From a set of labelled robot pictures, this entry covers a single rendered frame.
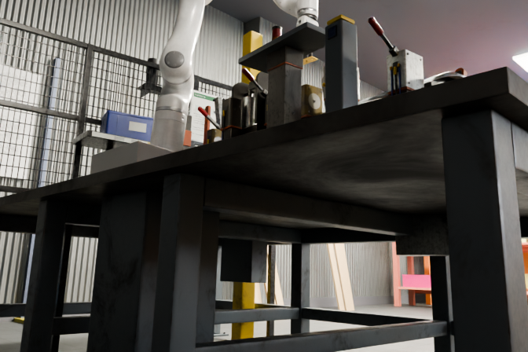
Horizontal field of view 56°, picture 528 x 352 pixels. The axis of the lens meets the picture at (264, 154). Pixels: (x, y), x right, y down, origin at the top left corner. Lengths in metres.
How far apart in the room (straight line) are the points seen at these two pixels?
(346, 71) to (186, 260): 0.69
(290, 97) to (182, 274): 0.68
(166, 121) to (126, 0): 3.64
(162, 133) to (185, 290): 0.69
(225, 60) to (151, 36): 1.00
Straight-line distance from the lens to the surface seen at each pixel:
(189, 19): 1.99
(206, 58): 5.73
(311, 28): 1.58
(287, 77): 1.63
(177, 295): 1.26
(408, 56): 1.53
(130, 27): 5.27
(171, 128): 1.80
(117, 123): 2.51
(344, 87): 1.43
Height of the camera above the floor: 0.41
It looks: 13 degrees up
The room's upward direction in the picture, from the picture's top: 2 degrees clockwise
